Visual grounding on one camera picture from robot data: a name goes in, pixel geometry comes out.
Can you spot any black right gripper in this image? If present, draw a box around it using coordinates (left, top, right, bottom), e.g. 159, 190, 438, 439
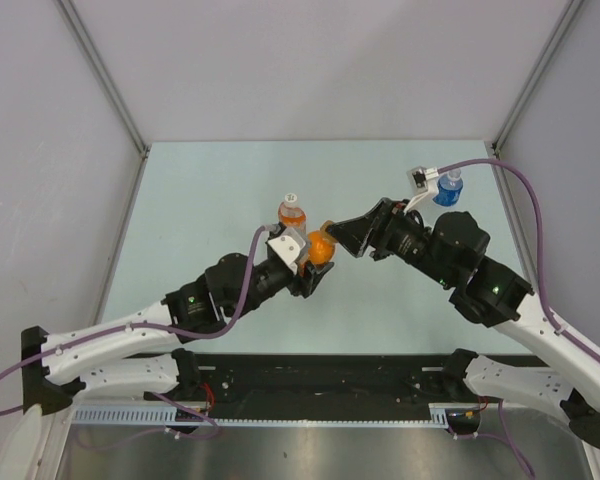
324, 198, 455, 288

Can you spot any small orange bottle gold cap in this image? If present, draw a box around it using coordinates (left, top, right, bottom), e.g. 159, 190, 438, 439
308, 220, 337, 266

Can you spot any blue Pocari Sweat bottle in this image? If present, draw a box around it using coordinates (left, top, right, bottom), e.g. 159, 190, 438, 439
433, 169, 463, 207

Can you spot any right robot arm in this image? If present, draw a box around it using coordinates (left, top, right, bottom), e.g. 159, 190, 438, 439
325, 198, 600, 450

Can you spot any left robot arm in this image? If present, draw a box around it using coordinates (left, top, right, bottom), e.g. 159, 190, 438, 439
20, 252, 334, 415

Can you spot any orange tea bottle white cap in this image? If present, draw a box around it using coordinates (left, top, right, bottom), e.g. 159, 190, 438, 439
277, 193, 307, 233

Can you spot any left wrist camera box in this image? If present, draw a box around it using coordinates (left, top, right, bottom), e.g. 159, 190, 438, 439
266, 227, 310, 275

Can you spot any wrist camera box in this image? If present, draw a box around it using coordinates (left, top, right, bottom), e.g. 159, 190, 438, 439
405, 166, 439, 212
266, 227, 310, 275

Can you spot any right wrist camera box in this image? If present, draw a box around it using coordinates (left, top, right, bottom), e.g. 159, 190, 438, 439
405, 166, 439, 212

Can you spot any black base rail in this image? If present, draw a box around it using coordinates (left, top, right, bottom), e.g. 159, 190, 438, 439
164, 350, 492, 404

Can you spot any white slotted cable duct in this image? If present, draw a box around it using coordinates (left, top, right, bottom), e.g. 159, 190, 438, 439
71, 404, 449, 429

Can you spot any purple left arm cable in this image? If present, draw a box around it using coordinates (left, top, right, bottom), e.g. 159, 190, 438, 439
0, 223, 281, 419

